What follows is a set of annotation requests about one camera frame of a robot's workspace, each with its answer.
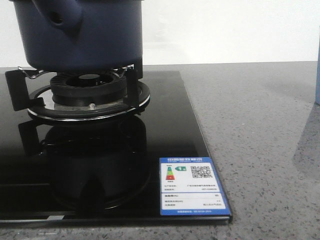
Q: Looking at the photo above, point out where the light blue ribbed cup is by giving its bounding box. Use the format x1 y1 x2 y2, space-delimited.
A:
314 23 320 105

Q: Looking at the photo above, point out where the black metal pot support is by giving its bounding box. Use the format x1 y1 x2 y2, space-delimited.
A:
5 59 150 123

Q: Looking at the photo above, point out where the dark blue cooking pot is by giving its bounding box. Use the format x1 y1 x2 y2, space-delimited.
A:
13 0 143 73

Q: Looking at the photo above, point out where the black glass gas stove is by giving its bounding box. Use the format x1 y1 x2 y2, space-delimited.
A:
0 71 233 228

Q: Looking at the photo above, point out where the blue energy efficiency label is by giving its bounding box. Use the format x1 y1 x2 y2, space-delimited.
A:
159 157 232 218

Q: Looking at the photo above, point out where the black gas burner head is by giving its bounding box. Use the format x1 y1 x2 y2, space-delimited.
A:
50 71 127 107

